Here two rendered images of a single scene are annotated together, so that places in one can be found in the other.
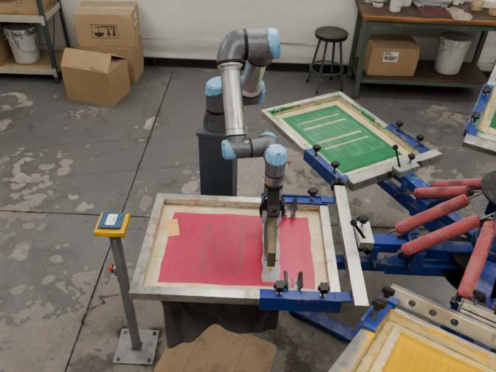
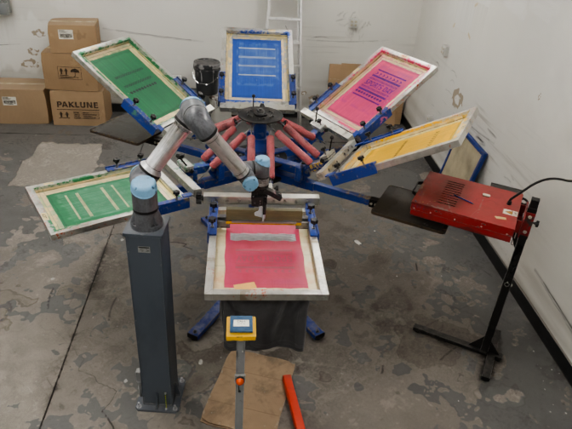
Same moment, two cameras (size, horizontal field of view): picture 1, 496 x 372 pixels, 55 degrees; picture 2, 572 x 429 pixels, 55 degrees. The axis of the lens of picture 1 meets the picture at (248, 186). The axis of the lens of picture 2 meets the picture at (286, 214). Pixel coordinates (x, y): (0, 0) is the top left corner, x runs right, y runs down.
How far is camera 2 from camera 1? 2.90 m
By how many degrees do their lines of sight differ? 76
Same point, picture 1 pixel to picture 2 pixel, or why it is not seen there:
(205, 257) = (278, 266)
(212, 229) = (244, 265)
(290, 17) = not seen: outside the picture
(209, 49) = not seen: outside the picture
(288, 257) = (271, 230)
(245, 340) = (229, 369)
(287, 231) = (243, 229)
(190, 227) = (243, 276)
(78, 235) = not seen: outside the picture
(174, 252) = (274, 283)
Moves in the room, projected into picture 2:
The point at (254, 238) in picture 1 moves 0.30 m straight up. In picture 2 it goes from (253, 244) to (254, 196)
